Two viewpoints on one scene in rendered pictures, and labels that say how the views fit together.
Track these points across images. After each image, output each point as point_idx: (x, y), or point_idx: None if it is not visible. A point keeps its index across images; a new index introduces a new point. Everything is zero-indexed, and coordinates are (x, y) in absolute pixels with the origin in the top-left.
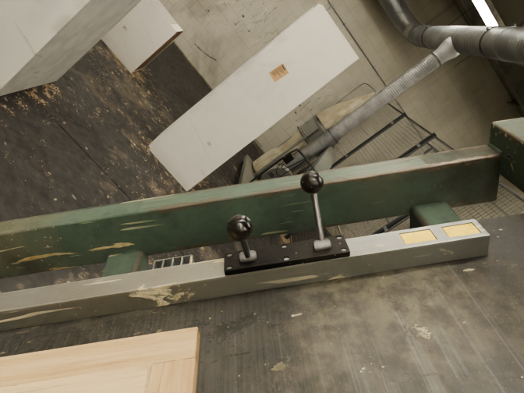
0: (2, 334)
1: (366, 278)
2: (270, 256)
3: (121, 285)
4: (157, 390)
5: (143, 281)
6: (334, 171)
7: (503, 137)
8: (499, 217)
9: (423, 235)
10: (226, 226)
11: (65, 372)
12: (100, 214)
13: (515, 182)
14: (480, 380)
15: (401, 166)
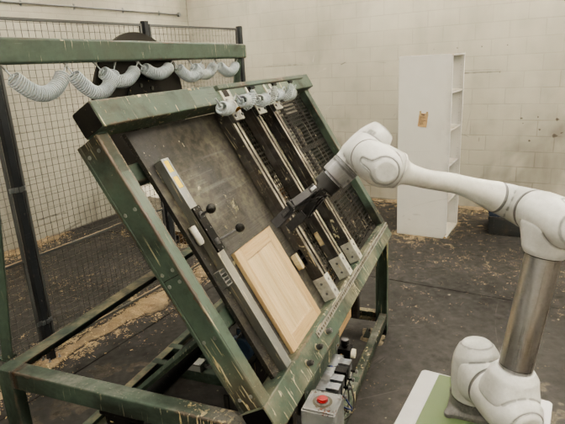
0: None
1: None
2: (213, 233)
3: (243, 287)
4: (250, 253)
5: (238, 278)
6: (150, 217)
7: (112, 126)
8: (136, 151)
9: (176, 179)
10: (243, 230)
11: (261, 284)
12: (229, 336)
13: (111, 134)
14: (204, 176)
15: (134, 182)
